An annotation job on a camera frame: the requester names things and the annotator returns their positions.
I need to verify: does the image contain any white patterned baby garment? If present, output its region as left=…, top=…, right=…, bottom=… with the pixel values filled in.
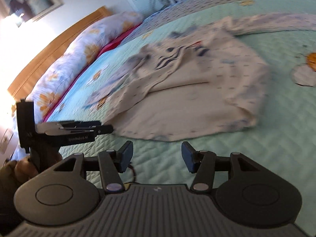
left=87, top=13, right=315, bottom=141

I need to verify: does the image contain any left hand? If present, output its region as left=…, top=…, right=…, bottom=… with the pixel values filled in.
left=13, top=148, right=64, bottom=178

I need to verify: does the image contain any wooden headboard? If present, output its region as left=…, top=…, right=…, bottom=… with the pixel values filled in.
left=8, top=6, right=113, bottom=101

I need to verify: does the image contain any floral long pillow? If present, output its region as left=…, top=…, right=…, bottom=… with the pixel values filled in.
left=26, top=12, right=144, bottom=122

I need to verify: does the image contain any mint green bee quilt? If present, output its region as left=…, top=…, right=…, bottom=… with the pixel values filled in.
left=49, top=0, right=315, bottom=235

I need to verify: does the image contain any magenta bed sheet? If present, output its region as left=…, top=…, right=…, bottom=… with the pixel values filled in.
left=43, top=23, right=143, bottom=123

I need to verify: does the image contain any electric fan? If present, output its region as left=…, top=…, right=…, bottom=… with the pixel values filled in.
left=150, top=0, right=172, bottom=11

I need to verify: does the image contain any framed wall picture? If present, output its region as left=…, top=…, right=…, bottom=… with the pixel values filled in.
left=1, top=0, right=63, bottom=27

